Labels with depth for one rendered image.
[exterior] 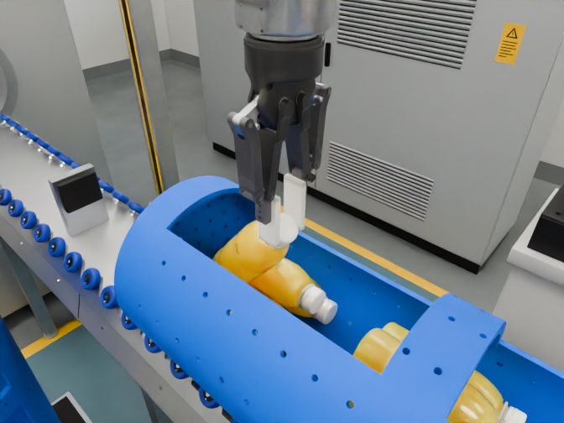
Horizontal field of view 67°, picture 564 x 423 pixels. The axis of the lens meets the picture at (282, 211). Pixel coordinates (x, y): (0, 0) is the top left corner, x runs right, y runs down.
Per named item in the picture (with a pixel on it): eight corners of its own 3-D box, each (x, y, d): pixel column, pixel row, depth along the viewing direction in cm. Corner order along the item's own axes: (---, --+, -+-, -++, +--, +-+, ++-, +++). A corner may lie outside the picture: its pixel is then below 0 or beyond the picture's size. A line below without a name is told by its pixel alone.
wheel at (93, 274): (93, 263, 89) (84, 263, 87) (104, 274, 86) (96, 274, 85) (85, 283, 89) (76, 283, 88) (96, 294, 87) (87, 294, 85)
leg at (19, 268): (54, 326, 198) (3, 216, 161) (60, 333, 194) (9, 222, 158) (42, 334, 194) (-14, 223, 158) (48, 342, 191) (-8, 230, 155)
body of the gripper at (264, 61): (284, 18, 44) (283, 104, 49) (221, 31, 39) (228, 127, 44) (344, 29, 40) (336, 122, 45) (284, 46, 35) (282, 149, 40)
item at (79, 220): (104, 216, 111) (89, 163, 102) (112, 221, 109) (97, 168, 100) (67, 233, 105) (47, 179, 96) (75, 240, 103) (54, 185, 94)
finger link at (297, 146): (271, 88, 44) (280, 82, 45) (284, 173, 52) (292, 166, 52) (300, 98, 42) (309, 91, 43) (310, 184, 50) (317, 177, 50)
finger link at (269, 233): (281, 196, 47) (276, 199, 47) (279, 246, 51) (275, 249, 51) (261, 186, 49) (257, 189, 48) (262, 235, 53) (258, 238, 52)
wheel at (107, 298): (112, 281, 85) (103, 280, 83) (125, 292, 82) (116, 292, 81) (104, 301, 85) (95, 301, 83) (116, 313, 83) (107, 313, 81)
